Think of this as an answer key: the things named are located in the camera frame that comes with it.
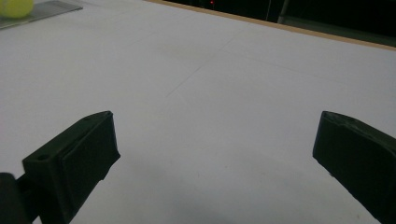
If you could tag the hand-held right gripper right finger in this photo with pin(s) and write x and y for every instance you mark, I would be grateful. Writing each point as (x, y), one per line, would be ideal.
(358, 155)

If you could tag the clear plastic container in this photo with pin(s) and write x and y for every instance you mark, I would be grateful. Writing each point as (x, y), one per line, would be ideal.
(46, 11)

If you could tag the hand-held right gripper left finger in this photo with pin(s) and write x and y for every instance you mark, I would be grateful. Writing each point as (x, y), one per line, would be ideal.
(74, 161)

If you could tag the plain yellow tennis ball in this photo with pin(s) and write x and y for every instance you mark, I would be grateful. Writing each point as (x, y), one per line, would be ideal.
(15, 7)

